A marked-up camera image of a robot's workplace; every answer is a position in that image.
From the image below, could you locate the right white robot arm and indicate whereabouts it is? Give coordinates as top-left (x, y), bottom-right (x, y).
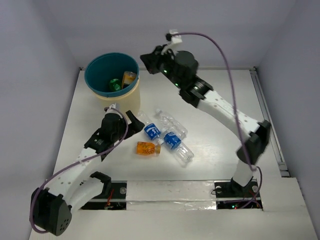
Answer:
top-left (140, 45), bottom-right (271, 196)

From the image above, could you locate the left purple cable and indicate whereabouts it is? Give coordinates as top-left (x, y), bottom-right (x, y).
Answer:
top-left (28, 107), bottom-right (130, 234)

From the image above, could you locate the cream bin with teal liner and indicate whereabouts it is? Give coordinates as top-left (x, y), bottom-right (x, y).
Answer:
top-left (84, 52), bottom-right (141, 114)

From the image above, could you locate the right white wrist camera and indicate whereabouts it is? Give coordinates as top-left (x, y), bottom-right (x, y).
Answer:
top-left (165, 29), bottom-right (183, 50)

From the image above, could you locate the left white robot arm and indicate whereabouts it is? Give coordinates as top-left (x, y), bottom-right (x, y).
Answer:
top-left (29, 105), bottom-right (145, 236)

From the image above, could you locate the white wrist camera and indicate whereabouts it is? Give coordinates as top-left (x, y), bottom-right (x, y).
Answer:
top-left (104, 103), bottom-right (120, 115)
top-left (165, 29), bottom-right (183, 50)

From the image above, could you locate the clear unlabelled plastic bottle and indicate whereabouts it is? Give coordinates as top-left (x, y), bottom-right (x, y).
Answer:
top-left (155, 108), bottom-right (188, 140)

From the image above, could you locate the green plastic bottle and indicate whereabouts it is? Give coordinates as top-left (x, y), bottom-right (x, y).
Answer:
top-left (108, 78), bottom-right (122, 92)

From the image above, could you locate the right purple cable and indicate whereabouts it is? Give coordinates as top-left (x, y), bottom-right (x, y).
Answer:
top-left (178, 31), bottom-right (263, 208)

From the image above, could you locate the clear bottle blue label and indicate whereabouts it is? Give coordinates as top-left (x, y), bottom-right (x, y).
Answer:
top-left (161, 127), bottom-right (195, 168)
top-left (137, 110), bottom-right (164, 146)

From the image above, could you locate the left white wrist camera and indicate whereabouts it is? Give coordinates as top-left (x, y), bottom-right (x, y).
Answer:
top-left (104, 103), bottom-right (120, 115)

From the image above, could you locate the aluminium rail on right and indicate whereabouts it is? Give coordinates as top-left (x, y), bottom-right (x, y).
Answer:
top-left (249, 67), bottom-right (291, 178)

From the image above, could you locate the silver taped base bar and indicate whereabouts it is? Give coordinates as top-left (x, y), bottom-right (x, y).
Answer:
top-left (82, 180), bottom-right (263, 211)

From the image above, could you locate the purple cable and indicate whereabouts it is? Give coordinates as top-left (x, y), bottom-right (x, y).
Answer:
top-left (178, 31), bottom-right (263, 208)
top-left (28, 107), bottom-right (130, 234)

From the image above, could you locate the orange bottle dark blue label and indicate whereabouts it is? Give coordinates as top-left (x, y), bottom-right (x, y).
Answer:
top-left (121, 71), bottom-right (137, 89)

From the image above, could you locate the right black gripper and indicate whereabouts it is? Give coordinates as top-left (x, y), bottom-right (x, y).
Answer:
top-left (140, 44), bottom-right (184, 89)

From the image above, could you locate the small orange patterned bottle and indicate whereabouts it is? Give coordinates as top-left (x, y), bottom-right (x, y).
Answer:
top-left (135, 141), bottom-right (161, 156)

